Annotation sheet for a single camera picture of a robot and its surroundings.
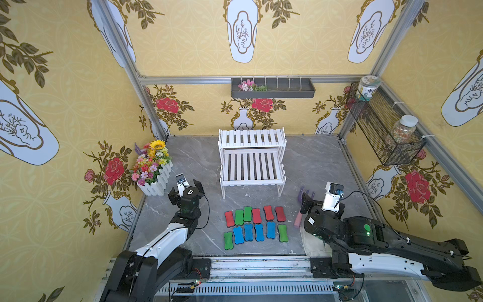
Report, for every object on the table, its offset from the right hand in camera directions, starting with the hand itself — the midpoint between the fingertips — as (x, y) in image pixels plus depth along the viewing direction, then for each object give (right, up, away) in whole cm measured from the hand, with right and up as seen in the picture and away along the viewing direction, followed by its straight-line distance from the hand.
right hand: (312, 197), depth 70 cm
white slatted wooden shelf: (-22, +15, +25) cm, 36 cm away
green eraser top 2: (-24, -12, +17) cm, 32 cm away
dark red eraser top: (-9, -12, +19) cm, 24 cm away
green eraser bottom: (-32, -20, +10) cm, 39 cm away
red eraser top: (-32, -13, +16) cm, 38 cm away
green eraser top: (-28, -13, +17) cm, 35 cm away
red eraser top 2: (-14, -12, +17) cm, 25 cm away
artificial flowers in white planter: (-67, +10, +15) cm, 70 cm away
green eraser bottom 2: (-9, -18, +11) cm, 23 cm away
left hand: (-56, +2, +15) cm, 58 cm away
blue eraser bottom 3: (-19, -18, +11) cm, 28 cm away
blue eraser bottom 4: (-14, -18, +12) cm, 26 cm away
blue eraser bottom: (-28, -19, +11) cm, 36 cm away
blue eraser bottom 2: (-24, -18, +11) cm, 32 cm away
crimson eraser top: (-20, -13, +16) cm, 29 cm away
